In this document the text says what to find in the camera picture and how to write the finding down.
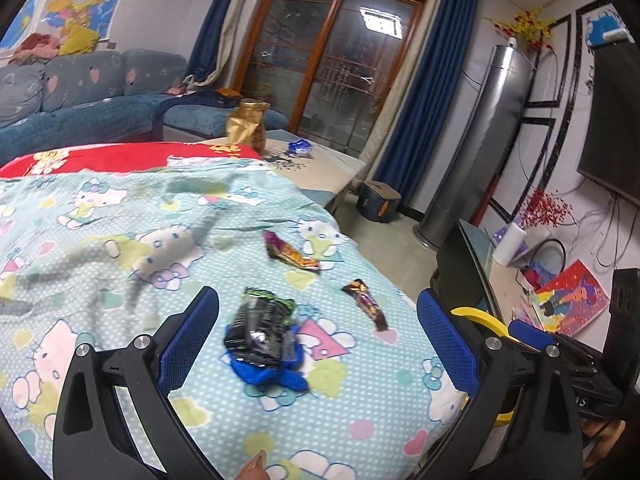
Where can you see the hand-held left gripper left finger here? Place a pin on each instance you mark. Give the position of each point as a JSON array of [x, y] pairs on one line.
[[192, 340]]

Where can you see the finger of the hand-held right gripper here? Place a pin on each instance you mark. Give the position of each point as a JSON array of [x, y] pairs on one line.
[[530, 332]]

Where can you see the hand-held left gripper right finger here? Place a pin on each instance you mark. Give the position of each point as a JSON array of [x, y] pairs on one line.
[[445, 345]]

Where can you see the black snack wrapper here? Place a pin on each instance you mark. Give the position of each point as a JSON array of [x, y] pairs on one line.
[[260, 330]]

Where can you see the blue plastic piece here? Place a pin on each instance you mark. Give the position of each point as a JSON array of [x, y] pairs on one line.
[[260, 377]]

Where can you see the person's right hand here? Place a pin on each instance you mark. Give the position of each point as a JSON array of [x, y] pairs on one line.
[[602, 442]]

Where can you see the person's left hand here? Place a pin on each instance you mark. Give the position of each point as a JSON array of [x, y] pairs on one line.
[[252, 467]]

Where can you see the colourful painting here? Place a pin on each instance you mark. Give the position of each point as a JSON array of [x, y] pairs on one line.
[[575, 295]]

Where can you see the white paper roll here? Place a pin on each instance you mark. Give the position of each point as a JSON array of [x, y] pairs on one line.
[[510, 245]]

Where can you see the dark brown snack wrapper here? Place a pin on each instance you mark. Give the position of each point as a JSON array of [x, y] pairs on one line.
[[365, 302]]

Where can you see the cartoon cat printed blanket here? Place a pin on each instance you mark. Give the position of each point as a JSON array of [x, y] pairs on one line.
[[100, 260]]

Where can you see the red berry branches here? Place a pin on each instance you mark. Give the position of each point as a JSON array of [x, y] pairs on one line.
[[547, 207]]

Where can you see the purple orange snack wrapper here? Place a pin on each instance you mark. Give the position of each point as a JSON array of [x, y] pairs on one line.
[[290, 255]]

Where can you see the black orange box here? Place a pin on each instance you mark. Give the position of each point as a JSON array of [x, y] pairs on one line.
[[377, 200]]

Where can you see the red blanket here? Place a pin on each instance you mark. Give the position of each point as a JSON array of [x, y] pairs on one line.
[[125, 155]]

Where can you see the black television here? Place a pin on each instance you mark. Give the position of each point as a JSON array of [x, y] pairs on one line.
[[615, 120]]

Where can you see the silver tower air conditioner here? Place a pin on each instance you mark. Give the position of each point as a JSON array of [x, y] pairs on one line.
[[490, 135]]

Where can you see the pile of seed shells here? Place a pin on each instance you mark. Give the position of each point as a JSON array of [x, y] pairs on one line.
[[290, 161]]

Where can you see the beige coffee table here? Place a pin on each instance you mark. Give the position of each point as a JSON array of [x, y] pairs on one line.
[[325, 175]]

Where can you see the gold foil bag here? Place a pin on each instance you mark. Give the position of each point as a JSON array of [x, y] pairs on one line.
[[245, 127]]

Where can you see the blue wrapper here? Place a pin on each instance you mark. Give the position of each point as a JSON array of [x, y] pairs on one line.
[[300, 147]]

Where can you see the dark clothes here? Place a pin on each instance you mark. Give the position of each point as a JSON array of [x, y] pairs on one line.
[[200, 99]]

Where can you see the blue grey sofa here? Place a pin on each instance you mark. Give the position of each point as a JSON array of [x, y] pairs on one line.
[[90, 120]]

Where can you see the blue curtain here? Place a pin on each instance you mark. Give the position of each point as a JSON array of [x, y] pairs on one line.
[[430, 100], [220, 15]]

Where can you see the wooden glass sliding door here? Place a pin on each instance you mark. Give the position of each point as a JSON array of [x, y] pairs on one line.
[[340, 60]]

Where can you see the yellow artificial flowers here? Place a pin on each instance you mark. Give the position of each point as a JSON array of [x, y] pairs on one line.
[[527, 25]]

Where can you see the beige curtain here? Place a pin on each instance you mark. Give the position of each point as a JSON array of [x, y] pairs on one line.
[[245, 25]]

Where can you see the pink clothes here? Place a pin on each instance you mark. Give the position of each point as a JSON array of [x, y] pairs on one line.
[[40, 47]]

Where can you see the blue wall decal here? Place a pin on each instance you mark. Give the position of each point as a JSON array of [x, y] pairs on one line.
[[602, 27]]

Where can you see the wall map poster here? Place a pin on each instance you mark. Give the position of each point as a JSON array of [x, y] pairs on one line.
[[85, 10]]

